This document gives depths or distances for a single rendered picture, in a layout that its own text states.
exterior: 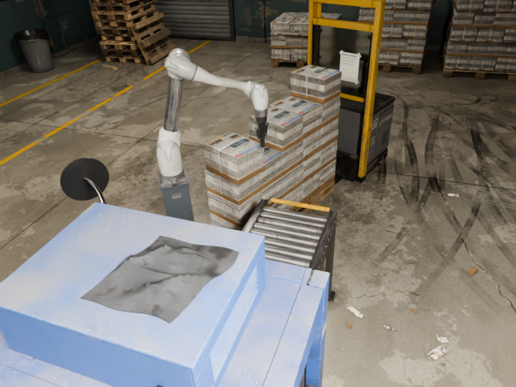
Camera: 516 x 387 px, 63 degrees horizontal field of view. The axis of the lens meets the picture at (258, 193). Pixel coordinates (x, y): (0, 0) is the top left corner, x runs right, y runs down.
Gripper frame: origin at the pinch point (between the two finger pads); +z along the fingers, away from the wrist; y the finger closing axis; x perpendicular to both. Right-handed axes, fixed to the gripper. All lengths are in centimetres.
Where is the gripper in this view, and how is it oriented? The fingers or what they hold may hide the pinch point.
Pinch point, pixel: (262, 142)
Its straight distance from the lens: 301.4
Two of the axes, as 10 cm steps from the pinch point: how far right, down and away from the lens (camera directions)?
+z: 0.4, 8.3, 5.5
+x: 7.6, 3.3, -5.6
